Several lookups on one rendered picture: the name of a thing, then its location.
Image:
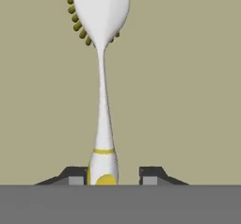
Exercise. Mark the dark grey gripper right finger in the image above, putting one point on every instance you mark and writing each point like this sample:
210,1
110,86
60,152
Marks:
153,174

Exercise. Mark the white and yellow dish brush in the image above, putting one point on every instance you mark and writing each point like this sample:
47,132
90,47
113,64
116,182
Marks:
103,108

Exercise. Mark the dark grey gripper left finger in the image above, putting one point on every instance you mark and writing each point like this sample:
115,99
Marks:
72,174

